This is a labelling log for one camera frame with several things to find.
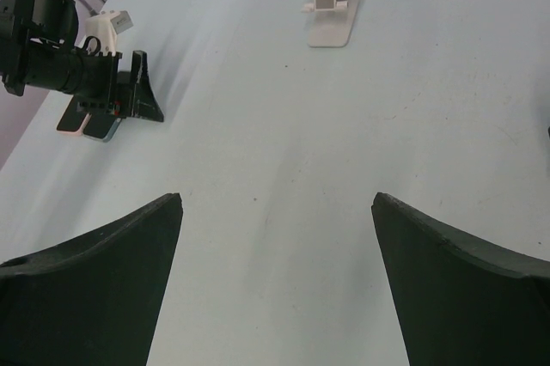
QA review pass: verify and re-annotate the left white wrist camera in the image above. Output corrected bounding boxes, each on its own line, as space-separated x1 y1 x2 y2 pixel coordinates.
84 10 133 55

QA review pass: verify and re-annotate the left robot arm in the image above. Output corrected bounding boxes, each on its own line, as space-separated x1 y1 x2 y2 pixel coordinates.
1 0 164 122

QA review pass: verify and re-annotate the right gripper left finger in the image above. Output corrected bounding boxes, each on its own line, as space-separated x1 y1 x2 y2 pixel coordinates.
1 193 182 365

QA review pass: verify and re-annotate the pink case phone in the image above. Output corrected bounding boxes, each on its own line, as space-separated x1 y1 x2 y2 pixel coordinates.
56 101 90 136

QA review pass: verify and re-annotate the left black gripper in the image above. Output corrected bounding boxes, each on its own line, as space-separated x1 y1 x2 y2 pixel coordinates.
73 51 164 122

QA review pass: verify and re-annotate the white phone stand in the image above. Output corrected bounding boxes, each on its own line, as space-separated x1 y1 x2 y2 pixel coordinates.
302 0 359 48

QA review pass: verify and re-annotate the black phone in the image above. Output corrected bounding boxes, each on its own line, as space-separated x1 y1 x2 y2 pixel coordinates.
82 71 134 143

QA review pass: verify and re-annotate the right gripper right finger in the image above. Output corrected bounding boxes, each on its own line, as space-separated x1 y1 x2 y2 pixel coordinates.
371 192 549 365

